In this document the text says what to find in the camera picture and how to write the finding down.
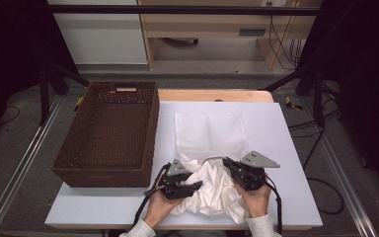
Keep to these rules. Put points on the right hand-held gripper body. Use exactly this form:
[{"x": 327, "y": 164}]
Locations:
[{"x": 250, "y": 176}]

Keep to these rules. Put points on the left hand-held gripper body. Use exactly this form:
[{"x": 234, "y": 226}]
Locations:
[{"x": 174, "y": 187}]

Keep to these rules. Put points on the white garment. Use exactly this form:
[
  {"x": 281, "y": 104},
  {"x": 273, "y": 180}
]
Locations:
[{"x": 213, "y": 191}]

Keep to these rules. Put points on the white mesh laundry bag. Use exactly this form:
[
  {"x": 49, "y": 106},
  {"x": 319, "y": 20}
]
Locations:
[{"x": 210, "y": 135}]

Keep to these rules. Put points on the brown woven basket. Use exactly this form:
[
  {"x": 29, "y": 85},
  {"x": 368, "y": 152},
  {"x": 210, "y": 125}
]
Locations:
[{"x": 112, "y": 131}]

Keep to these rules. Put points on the person's left hand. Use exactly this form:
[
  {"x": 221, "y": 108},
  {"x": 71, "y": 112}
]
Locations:
[{"x": 161, "y": 207}]

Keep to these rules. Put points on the person's right hand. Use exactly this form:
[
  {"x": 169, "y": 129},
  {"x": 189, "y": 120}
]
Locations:
[{"x": 256, "y": 200}]

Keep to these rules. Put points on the white table mat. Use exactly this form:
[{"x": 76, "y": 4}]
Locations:
[{"x": 283, "y": 138}]

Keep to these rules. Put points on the yellow black clamp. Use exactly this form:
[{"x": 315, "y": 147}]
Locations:
[
  {"x": 292, "y": 104},
  {"x": 78, "y": 102}
]

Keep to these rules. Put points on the black metal stand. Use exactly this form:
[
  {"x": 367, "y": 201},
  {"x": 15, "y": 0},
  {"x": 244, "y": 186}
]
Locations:
[
  {"x": 317, "y": 98},
  {"x": 44, "y": 95}
]

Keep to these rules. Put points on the light wooden desk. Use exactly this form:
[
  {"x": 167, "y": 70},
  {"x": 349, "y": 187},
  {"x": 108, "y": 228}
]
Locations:
[{"x": 210, "y": 23}]

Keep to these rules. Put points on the dark curtain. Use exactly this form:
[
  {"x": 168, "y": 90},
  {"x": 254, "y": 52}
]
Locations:
[
  {"x": 365, "y": 82},
  {"x": 13, "y": 49}
]

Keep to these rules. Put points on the black horizontal bar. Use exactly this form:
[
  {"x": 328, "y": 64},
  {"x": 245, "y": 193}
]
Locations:
[{"x": 177, "y": 10}]

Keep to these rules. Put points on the white cabinet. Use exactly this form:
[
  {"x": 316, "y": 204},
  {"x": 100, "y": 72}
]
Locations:
[{"x": 102, "y": 36}]

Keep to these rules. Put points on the aluminium floor rail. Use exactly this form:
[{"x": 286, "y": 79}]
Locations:
[
  {"x": 342, "y": 177},
  {"x": 16, "y": 171}
]

